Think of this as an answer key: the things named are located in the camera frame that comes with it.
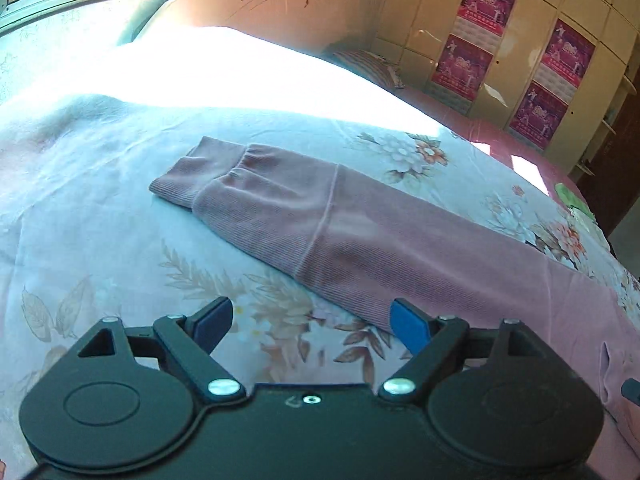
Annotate pink ribbed pants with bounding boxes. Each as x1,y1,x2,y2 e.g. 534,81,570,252
149,135,640,426

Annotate pink wall poster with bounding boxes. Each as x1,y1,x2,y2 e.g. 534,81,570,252
540,19,597,92
509,81,570,152
431,34,495,102
465,0,518,36

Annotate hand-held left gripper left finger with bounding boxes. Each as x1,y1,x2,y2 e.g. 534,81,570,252
75,296,248,404

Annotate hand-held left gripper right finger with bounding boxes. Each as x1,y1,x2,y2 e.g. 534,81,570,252
377,297,551,403

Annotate cream curved headboard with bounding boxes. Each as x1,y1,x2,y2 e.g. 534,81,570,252
172,0,368,56

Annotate cream corner shelf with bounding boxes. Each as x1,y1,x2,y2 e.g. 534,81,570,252
575,71,638,177

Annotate green cloth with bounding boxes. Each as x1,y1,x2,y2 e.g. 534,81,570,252
554,182,587,212

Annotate orange striped pillow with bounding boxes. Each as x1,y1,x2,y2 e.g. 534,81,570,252
327,50,401,88

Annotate floral bed sheet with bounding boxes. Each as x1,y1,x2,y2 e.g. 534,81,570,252
0,25,640,466

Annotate dark brown wooden door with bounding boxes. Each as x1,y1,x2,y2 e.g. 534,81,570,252
575,80,640,241

